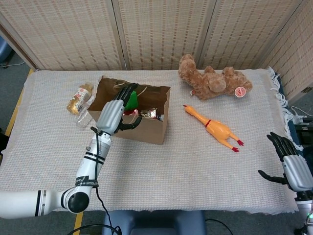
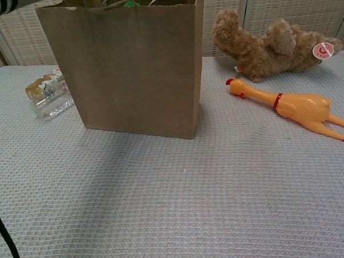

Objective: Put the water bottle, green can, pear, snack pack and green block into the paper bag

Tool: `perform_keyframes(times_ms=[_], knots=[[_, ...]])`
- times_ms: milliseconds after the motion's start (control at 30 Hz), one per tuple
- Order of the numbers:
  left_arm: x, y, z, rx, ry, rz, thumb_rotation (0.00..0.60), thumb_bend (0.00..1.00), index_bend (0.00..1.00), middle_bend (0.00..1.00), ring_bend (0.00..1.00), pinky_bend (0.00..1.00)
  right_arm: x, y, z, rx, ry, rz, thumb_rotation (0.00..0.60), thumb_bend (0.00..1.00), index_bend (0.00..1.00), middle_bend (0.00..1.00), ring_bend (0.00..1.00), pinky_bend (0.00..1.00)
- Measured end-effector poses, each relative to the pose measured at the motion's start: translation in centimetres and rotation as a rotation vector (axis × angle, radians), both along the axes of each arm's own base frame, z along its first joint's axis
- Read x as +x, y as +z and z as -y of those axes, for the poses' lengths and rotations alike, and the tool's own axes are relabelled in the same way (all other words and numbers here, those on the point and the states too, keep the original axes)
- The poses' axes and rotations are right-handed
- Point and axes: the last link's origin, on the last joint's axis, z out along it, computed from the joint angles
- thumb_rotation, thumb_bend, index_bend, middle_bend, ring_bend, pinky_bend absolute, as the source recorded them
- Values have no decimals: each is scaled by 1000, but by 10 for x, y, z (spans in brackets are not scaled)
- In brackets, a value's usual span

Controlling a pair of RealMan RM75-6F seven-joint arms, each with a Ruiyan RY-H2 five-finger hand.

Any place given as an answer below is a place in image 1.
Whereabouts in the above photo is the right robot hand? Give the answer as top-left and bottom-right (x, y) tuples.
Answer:
(258, 132), (313, 193)

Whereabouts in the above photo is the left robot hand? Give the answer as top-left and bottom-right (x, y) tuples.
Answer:
(96, 83), (143, 137)

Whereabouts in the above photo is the green toy block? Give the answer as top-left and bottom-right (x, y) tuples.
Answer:
(126, 90), (139, 111)

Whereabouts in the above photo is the shiny snack packet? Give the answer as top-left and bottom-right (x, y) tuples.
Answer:
(139, 109), (157, 119)

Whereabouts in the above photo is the small clear plastic bottle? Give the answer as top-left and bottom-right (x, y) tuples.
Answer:
(74, 97), (95, 128)

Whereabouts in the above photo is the amber tea bottle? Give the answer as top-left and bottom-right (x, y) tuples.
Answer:
(67, 82), (95, 115)

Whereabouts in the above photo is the brown paper shopping bag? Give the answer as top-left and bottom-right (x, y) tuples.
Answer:
(87, 75), (172, 146)

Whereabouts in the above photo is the black equipment box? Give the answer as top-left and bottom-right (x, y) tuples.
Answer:
(292, 122), (313, 150)

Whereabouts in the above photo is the yellow rubber chicken toy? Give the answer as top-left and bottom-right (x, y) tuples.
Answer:
(183, 104), (245, 153)

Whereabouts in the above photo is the bamboo folding screen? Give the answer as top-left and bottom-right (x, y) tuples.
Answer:
(0, 0), (313, 98)

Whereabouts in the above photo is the white woven tablecloth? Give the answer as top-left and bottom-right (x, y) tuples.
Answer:
(0, 66), (304, 216)

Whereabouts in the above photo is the brown plush teddy bear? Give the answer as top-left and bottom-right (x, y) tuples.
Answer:
(178, 54), (253, 101)

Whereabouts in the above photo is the blue padded seat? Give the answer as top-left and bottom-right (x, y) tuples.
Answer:
(101, 210), (206, 235)

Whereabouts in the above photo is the blue rounded chair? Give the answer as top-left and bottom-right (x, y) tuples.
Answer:
(0, 36), (13, 64)

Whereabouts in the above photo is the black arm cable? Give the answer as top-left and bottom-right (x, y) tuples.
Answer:
(67, 126), (123, 235)

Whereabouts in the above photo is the black floor cable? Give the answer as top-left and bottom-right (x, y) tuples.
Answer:
(204, 218), (233, 233)

